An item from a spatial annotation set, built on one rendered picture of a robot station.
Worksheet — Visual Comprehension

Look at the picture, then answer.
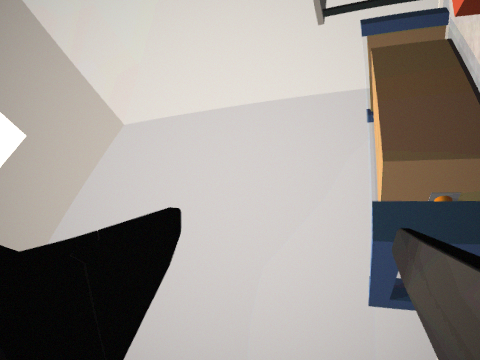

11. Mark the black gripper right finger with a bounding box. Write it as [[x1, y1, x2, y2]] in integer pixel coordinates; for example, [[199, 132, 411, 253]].
[[392, 228, 480, 360]]

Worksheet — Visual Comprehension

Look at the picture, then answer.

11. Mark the blue u-shaped frame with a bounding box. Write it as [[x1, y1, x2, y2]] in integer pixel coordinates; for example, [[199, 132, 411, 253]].
[[368, 221, 480, 311]]

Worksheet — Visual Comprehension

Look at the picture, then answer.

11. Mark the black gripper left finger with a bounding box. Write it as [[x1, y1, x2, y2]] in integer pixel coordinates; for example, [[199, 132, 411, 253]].
[[0, 207, 181, 360]]

